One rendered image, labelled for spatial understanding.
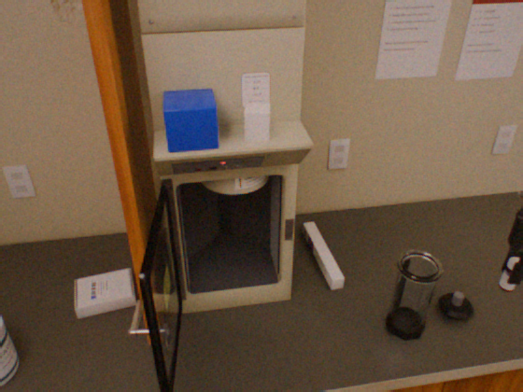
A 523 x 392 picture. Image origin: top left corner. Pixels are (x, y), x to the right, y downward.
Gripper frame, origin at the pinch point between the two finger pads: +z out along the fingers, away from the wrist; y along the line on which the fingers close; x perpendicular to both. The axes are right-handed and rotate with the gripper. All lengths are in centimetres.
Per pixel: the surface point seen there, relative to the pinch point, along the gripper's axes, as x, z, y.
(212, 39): -76, -56, 1
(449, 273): -7.6, 19.0, -16.3
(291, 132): -59, -38, 3
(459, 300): -10.5, 12.7, 0.2
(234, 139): -71, -37, 8
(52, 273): -130, 21, -8
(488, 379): -1.8, 29.8, 12.3
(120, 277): -106, 16, -4
